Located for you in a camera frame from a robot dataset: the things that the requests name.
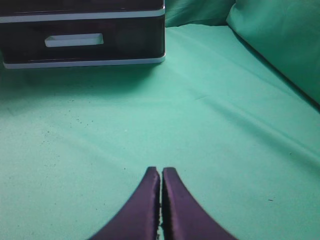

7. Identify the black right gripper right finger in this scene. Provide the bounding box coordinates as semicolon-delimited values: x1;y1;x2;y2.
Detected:
161;167;235;240

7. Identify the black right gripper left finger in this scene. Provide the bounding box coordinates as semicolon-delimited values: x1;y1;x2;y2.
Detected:
90;166;161;240

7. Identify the dark bottom drawer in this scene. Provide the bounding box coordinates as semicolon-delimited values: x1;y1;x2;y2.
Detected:
0;15;165;64

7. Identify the dark drawer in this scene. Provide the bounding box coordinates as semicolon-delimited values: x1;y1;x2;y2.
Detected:
0;15;165;64
0;0;165;16

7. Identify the dark middle drawer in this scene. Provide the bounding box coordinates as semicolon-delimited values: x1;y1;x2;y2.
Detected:
0;0;165;16

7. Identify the green cloth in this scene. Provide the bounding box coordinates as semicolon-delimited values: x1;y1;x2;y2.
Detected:
0;0;320;240

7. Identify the white drawer cabinet frame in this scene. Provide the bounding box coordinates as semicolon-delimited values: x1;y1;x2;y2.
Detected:
0;0;166;69

